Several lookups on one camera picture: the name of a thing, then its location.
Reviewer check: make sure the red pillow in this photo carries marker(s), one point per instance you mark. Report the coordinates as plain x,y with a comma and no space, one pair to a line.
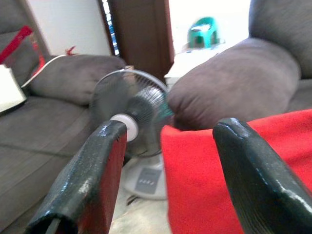
195,175

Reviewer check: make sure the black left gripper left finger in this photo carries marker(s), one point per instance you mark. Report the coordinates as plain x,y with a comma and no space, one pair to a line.
83,180

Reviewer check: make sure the grey fabric sofa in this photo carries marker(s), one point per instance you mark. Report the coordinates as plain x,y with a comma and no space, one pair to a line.
234,85
36,136

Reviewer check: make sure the white electric fan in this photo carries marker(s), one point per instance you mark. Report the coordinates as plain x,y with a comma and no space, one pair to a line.
143,107

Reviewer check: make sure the white box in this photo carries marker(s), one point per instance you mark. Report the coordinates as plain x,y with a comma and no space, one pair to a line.
8,90

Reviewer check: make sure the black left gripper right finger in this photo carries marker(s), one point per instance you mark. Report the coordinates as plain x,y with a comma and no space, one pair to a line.
263,185

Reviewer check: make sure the brown wooden door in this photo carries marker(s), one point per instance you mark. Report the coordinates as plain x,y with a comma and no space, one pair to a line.
143,34

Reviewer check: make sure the green plastic stool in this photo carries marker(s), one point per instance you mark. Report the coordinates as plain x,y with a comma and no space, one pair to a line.
203,33

